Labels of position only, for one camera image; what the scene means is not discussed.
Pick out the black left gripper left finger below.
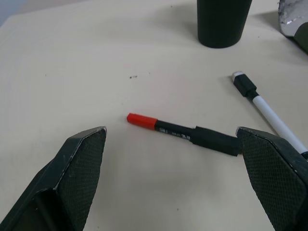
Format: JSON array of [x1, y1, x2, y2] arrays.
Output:
[[0, 126, 108, 231]]

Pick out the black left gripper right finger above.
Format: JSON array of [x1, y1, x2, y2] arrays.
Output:
[[235, 126, 308, 231]]

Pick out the white marker with black cap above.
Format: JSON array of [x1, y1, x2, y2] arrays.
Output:
[[232, 71, 308, 159]]

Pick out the black marker with red cap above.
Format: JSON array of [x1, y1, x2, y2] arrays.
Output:
[[127, 113, 244, 157]]

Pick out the whiteboard eraser with dark felt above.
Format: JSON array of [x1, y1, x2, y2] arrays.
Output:
[[276, 0, 308, 55]]

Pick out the black cylindrical pen holder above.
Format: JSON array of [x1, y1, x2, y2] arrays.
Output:
[[196, 0, 254, 49]]

